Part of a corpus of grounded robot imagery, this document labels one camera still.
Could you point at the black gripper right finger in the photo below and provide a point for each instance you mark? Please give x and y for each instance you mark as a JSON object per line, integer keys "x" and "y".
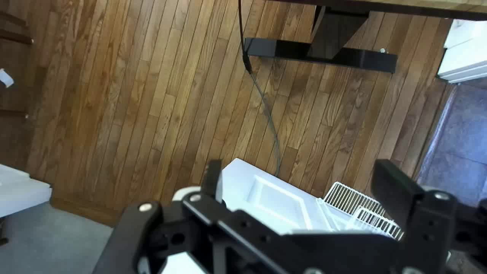
{"x": 434, "y": 222}

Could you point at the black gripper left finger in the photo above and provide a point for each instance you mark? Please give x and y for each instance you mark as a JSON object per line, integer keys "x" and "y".
{"x": 147, "y": 234}

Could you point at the white cabinet corner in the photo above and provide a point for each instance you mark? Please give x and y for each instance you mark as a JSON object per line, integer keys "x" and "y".
{"x": 464, "y": 51}

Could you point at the black table base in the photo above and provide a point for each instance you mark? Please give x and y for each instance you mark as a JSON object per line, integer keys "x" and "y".
{"x": 330, "y": 32}

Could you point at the white wire rack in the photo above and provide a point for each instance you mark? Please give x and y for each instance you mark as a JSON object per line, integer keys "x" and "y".
{"x": 361, "y": 211}

